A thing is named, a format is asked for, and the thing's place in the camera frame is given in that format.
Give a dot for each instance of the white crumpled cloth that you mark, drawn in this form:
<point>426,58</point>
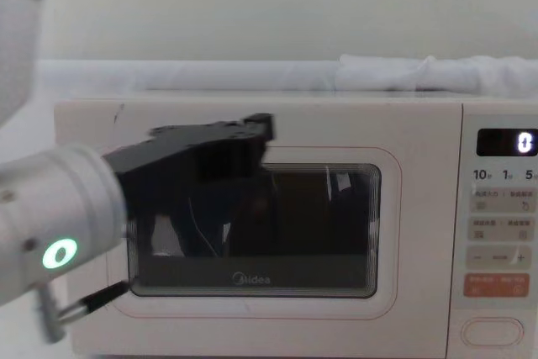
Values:
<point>391,75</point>

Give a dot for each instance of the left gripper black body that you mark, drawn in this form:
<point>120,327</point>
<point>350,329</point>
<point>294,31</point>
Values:
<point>168,153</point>

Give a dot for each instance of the cream microwave oven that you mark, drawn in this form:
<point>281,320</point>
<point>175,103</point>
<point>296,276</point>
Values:
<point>420,207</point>

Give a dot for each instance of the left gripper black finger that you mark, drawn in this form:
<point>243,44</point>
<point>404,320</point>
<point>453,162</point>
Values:
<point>235,161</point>
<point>260,125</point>

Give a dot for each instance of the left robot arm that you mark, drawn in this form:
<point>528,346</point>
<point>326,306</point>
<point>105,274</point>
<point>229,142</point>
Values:
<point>63,199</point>

